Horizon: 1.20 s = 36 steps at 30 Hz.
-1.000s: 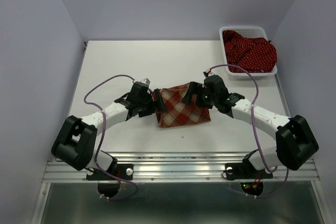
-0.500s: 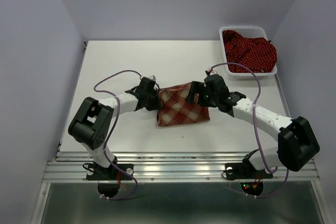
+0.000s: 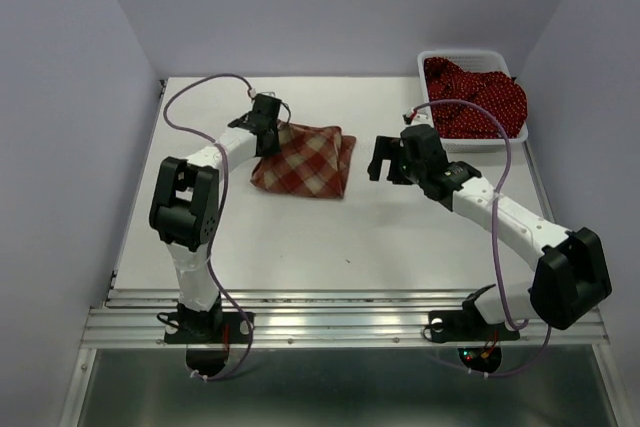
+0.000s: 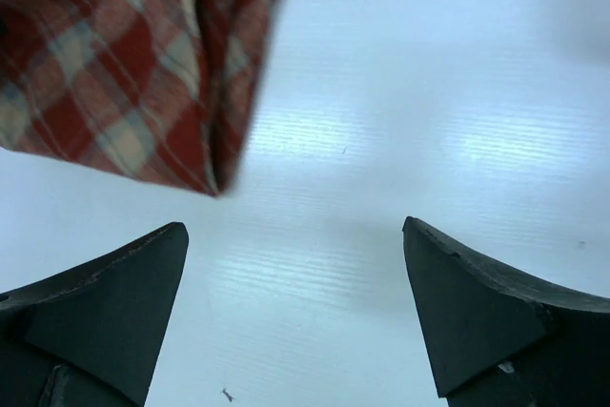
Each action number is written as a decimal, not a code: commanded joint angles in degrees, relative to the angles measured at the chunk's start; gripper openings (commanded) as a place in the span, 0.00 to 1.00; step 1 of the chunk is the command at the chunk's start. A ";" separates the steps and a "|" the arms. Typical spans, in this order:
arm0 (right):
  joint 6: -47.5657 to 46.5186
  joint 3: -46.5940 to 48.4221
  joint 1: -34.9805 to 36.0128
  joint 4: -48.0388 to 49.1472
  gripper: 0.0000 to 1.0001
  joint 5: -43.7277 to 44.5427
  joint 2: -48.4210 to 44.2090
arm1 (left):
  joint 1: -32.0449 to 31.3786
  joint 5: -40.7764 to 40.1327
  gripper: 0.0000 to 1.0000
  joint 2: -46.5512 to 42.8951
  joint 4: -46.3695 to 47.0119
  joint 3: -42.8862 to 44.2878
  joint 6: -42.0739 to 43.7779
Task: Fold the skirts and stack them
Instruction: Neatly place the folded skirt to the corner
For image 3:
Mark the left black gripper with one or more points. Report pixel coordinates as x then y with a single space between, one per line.
273 145

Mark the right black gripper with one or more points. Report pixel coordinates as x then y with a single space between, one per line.
388 147

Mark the red plaid skirt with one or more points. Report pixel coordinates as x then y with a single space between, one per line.
314 162

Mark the red polka dot skirt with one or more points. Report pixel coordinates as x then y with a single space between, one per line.
494 91

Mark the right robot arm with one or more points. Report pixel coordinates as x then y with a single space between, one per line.
570 274

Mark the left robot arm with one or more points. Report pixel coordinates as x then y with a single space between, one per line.
186 210

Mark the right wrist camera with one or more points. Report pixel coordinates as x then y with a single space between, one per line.
418 117

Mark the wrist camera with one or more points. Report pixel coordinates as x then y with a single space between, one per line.
254 94
418 117

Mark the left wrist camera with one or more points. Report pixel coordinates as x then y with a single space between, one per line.
254 94

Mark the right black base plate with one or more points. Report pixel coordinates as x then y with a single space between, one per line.
446 326

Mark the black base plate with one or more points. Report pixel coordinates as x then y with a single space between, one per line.
233 330
446 326

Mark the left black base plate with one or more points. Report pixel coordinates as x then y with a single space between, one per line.
233 330

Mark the aluminium mounting rail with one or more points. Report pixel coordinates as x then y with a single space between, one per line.
286 319

